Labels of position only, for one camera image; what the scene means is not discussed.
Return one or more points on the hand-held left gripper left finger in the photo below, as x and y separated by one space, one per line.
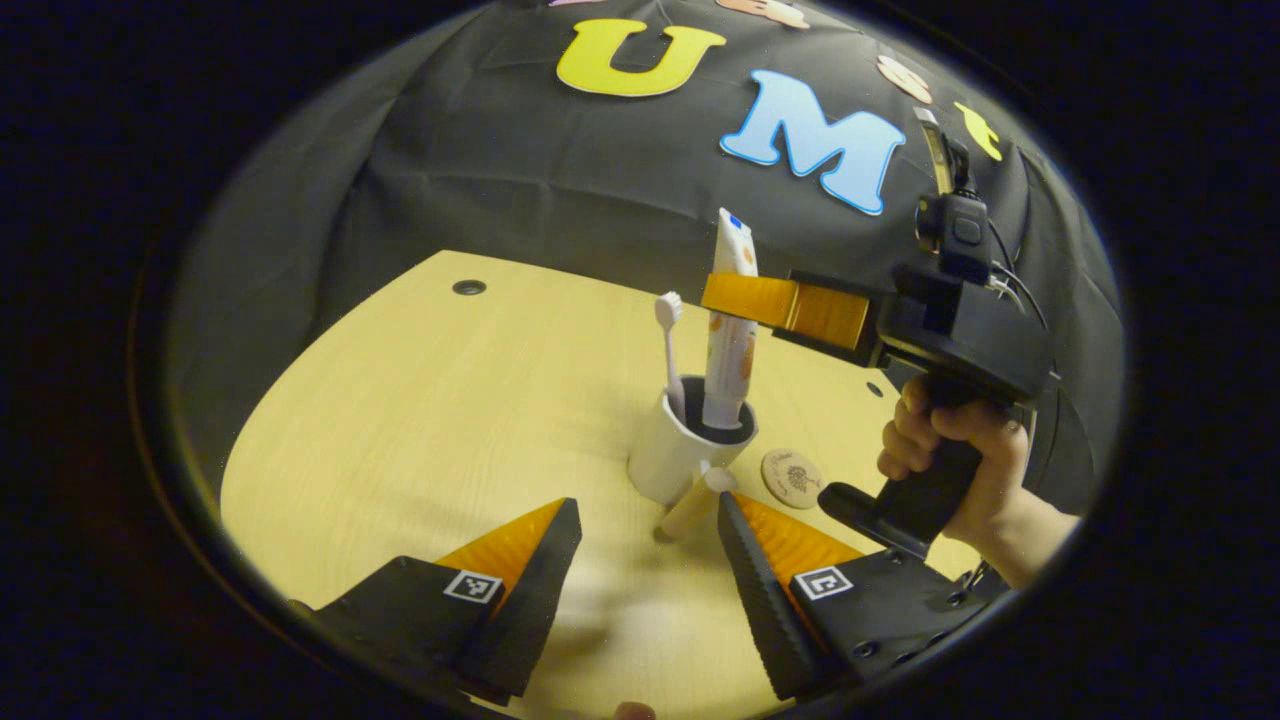
540 600

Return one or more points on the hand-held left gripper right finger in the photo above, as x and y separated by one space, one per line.
765 610

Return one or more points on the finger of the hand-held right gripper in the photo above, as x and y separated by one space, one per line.
845 287
790 310

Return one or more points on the white toothpaste tube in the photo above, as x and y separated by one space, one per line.
728 350

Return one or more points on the white toothbrush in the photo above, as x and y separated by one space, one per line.
668 310

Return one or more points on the round brown cork coaster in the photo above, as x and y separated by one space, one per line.
790 478

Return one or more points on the light wooden desktop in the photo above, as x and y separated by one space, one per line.
420 430

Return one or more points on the black backdrop cloth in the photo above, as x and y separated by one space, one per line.
500 170

